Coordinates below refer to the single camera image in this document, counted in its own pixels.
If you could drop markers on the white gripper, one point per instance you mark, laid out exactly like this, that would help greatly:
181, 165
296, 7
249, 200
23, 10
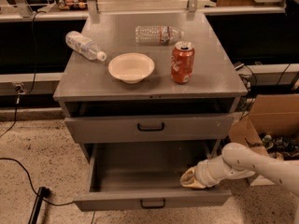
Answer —
200, 174

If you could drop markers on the grey drawer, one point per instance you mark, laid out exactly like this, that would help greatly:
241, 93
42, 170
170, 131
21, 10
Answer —
149, 128
145, 175

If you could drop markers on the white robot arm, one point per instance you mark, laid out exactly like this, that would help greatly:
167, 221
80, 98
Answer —
237, 161

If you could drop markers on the grey top drawer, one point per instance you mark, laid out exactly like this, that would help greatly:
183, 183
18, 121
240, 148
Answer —
149, 128

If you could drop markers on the grey metal drawer cabinet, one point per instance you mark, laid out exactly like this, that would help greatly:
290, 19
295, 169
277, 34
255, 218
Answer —
87, 89

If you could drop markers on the brown cardboard box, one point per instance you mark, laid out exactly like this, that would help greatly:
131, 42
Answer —
277, 115

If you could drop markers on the red cola can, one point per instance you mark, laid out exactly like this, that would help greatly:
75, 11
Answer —
182, 62

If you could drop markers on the white paper bowl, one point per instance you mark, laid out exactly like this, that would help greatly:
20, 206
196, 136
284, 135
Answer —
131, 68

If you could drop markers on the black pole on floor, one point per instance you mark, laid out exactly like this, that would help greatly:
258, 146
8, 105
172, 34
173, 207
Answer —
42, 193

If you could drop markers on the clear bottle red label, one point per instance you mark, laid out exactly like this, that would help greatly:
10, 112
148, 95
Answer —
157, 35

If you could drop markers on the clear bottle white cap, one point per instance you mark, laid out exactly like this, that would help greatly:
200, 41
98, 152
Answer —
85, 46

